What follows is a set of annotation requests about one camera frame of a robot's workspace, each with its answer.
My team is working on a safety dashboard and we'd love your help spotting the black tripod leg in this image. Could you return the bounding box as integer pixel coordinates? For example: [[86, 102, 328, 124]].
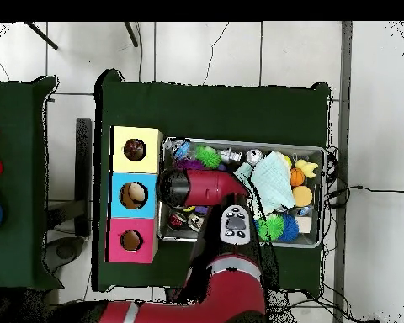
[[124, 21, 141, 49], [23, 21, 60, 51]]

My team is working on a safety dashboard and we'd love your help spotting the crushed plastic water bottle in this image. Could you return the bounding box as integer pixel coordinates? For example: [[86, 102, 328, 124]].
[[162, 140, 192, 162]]

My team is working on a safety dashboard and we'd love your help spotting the green fuzzy monster toy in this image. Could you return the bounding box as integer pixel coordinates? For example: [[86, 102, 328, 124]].
[[257, 214, 287, 243]]

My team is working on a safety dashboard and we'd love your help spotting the mint green knitted cloth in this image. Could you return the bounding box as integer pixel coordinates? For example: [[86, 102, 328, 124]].
[[234, 151, 297, 216]]

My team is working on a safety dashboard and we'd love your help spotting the black cable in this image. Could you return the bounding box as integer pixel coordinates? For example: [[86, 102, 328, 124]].
[[325, 183, 404, 203]]

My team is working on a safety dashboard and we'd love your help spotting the green covered side table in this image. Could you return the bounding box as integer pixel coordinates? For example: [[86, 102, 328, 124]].
[[0, 76, 61, 292]]

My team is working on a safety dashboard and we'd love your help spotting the pale orange round sponge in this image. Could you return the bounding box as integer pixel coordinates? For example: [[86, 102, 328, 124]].
[[291, 185, 314, 208]]

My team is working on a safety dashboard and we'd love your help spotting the clear shallow bin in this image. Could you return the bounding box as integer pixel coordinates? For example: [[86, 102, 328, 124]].
[[156, 139, 327, 250]]

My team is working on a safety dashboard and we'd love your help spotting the dark green table cloth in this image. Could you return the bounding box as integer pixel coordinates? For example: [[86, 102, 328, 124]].
[[93, 68, 332, 299]]

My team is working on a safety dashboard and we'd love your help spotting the green spiky ball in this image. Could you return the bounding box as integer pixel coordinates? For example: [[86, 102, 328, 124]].
[[194, 145, 222, 170]]

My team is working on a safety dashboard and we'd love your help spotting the small orange basketball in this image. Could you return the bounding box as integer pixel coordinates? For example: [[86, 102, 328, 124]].
[[289, 167, 306, 188]]

